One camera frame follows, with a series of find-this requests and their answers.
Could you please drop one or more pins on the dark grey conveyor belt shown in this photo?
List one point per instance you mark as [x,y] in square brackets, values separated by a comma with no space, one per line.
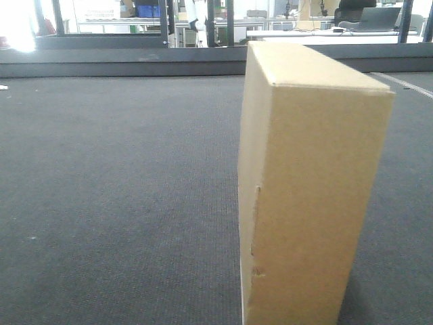
[119,204]

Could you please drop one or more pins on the black metal frame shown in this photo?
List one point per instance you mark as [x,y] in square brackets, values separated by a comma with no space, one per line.
[114,25]

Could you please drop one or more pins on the grey laptop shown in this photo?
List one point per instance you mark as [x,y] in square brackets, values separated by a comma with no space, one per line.
[377,19]

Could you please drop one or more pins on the blue storage crate background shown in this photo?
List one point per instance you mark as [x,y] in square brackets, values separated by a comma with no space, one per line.
[147,11]

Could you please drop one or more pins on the white work table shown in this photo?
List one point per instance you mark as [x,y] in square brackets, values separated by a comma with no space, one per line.
[323,37]

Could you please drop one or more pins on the dark conveyor end rail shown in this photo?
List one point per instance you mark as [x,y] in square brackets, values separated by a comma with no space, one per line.
[185,62]

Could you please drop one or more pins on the brown cardboard box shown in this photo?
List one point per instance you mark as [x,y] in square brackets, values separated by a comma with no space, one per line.
[311,136]

